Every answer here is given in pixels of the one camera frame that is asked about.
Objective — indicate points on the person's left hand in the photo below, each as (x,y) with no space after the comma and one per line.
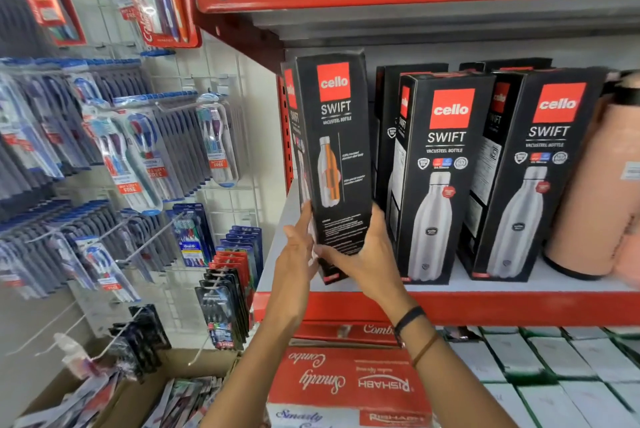
(292,273)

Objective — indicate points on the person's right hand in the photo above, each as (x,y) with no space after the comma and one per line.
(372,268)

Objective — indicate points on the person's left fingers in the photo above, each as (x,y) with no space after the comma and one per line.
(306,223)

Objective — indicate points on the person's right thumb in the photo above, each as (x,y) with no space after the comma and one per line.
(332,255)

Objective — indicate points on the black box with orange bottle picture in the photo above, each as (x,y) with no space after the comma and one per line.
(340,168)

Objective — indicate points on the person's left forearm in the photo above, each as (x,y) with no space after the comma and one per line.
(260,367)

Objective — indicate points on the person's right forearm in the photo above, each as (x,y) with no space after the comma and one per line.
(445,377)

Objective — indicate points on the row of dark blue toothbrush packs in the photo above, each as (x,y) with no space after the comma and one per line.
(247,248)
(192,238)

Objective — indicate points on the row of red toothbrush packs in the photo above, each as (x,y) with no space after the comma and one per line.
(232,263)

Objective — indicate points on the black wristband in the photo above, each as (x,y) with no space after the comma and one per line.
(410,318)

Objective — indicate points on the row of black toothbrush packs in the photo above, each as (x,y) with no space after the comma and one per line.
(222,307)
(140,342)

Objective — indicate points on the black box with steel bottle picture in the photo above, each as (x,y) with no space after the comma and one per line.
(530,203)
(440,203)

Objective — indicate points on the clear purple toothbrush pack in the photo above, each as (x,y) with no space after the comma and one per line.
(217,143)

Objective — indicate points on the red and white carton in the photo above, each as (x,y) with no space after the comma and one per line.
(340,382)

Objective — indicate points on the brown wrist thread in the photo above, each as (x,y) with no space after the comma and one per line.
(425,348)

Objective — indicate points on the row of blue-topped toothbrush packs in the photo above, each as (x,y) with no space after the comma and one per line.
(150,153)
(35,128)

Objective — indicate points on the pile of loose toothbrush packs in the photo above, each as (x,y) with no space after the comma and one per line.
(75,405)
(185,402)

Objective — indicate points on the brown cardboard box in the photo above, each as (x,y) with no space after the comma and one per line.
(150,372)

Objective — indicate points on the row of grey toothbrush packs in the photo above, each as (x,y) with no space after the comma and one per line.
(65,248)

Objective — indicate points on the stack of white boxes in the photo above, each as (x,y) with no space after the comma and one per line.
(555,372)

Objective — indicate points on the small clear packet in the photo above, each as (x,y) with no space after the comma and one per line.
(74,355)

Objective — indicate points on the pink flask with black band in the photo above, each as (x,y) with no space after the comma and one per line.
(595,193)

